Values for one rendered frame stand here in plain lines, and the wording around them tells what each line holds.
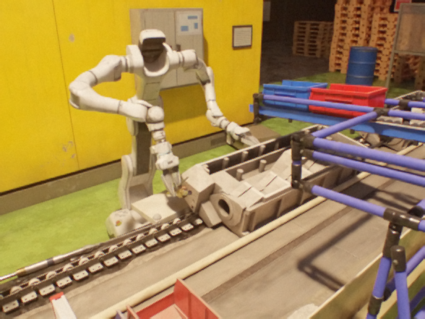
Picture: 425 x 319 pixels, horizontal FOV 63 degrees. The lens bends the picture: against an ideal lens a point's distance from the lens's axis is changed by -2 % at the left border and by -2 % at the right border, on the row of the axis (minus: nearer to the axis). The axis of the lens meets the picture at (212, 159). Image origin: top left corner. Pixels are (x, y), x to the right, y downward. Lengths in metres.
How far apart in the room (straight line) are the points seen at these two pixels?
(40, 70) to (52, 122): 0.47
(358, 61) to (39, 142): 6.56
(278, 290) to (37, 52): 2.69
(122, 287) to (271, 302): 0.54
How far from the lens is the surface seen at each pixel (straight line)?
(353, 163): 0.99
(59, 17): 3.37
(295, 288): 1.40
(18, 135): 3.41
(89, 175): 3.73
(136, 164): 2.45
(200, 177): 1.63
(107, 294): 1.40
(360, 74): 8.26
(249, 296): 1.35
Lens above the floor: 1.71
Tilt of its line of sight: 24 degrees down
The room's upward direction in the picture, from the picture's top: straight up
